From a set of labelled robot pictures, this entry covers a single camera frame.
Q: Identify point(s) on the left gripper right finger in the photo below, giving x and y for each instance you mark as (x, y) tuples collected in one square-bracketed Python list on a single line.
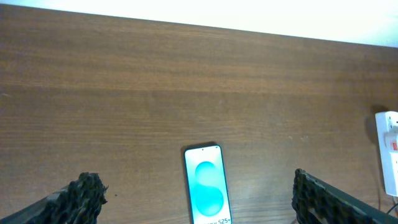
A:
[(317, 202)]

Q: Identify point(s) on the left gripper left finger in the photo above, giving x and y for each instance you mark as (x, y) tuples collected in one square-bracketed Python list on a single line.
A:
[(79, 202)]

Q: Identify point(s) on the white power strip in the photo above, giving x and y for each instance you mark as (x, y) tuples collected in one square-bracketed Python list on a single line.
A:
[(386, 125)]

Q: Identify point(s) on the blue screen Galaxy smartphone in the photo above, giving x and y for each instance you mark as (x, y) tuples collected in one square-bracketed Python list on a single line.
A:
[(207, 185)]

